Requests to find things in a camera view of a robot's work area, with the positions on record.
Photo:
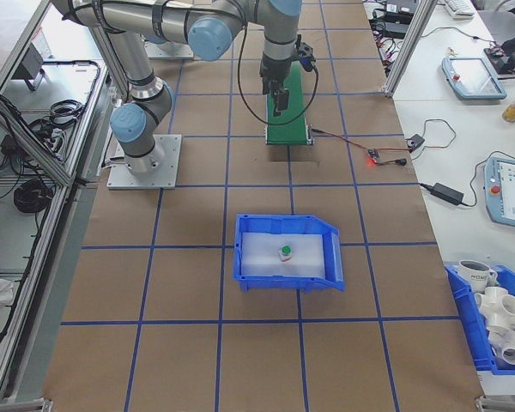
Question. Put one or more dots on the black box with white label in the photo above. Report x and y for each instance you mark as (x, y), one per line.
(407, 10)

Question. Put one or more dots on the blue parts bin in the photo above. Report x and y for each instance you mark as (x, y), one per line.
(465, 317)

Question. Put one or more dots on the black barrel plug lead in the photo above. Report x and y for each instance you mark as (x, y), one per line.
(400, 161)

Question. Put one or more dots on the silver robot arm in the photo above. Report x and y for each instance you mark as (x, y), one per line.
(173, 48)
(133, 60)

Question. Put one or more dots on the blue open-front bin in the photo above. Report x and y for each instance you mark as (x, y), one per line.
(283, 284)

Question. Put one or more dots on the small controller board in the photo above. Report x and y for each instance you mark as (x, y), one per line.
(372, 155)

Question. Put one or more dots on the grey blue teach pendant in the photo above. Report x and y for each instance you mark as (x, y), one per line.
(472, 77)
(510, 189)

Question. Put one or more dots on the V-shaped metal bar frame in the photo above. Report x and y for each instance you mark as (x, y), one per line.
(43, 279)

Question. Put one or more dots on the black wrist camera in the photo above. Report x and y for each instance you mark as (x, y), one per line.
(304, 53)

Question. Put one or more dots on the black power adapter brick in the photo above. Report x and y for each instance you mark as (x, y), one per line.
(395, 28)
(446, 192)

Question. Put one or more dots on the aluminium profile post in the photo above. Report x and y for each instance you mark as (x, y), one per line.
(405, 47)

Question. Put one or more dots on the white foam pad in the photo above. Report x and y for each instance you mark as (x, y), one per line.
(257, 257)

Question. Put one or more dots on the black connector box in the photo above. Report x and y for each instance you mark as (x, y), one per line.
(9, 143)

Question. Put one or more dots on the grey metal box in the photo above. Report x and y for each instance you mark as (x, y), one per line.
(30, 64)

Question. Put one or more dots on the green belt conveyor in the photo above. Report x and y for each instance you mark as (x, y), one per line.
(289, 133)

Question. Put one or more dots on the white keyboard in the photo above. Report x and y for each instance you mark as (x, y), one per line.
(459, 7)

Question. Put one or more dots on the black equipment pile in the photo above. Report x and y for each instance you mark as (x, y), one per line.
(508, 62)

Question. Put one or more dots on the white printed mug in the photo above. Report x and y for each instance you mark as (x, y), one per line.
(474, 274)

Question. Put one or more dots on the small black box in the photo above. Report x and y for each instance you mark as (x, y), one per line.
(415, 141)

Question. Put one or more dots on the white PVC pipe fitting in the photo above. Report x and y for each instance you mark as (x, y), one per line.
(513, 354)
(495, 302)

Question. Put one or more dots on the green push button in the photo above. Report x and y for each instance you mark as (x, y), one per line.
(286, 253)

